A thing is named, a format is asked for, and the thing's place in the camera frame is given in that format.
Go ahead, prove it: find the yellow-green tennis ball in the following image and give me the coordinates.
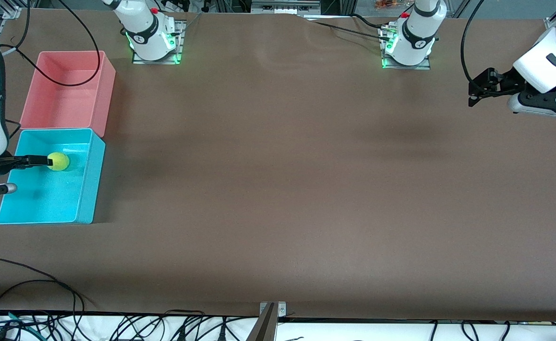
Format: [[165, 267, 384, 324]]
[[47, 152, 71, 172]]

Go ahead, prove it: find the blue plastic bin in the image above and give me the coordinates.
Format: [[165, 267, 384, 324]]
[[0, 128, 107, 225]]

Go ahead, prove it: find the pink plastic bin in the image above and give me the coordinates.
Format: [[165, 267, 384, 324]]
[[18, 50, 116, 138]]

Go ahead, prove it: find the grey metal box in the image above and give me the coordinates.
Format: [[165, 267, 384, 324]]
[[251, 0, 322, 16]]

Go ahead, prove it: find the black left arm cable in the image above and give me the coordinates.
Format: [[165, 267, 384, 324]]
[[461, 0, 485, 88]]

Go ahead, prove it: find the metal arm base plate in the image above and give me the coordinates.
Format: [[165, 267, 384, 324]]
[[381, 24, 431, 70], [132, 20, 184, 64]]

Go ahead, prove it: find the black base power cable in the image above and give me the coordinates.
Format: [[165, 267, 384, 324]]
[[301, 17, 393, 41]]

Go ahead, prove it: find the aluminium profile post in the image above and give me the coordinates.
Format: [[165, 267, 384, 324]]
[[246, 302, 278, 341]]

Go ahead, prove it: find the small metal bracket plate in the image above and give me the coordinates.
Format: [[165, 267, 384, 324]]
[[259, 302, 287, 317]]

